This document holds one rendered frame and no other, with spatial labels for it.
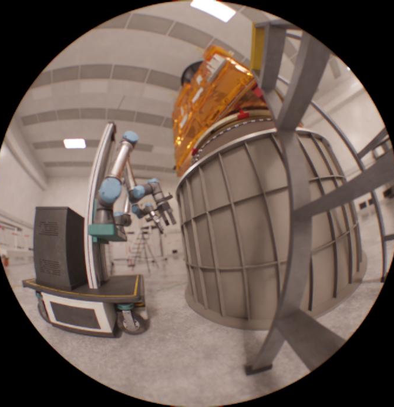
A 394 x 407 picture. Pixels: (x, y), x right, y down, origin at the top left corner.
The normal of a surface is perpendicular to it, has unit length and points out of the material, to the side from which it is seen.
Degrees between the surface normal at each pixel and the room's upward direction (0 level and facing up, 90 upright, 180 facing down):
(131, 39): 180
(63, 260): 90
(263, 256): 90
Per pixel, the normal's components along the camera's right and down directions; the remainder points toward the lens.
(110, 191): 0.72, -0.18
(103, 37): 0.15, 0.94
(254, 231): -0.59, -0.15
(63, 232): 0.39, -0.32
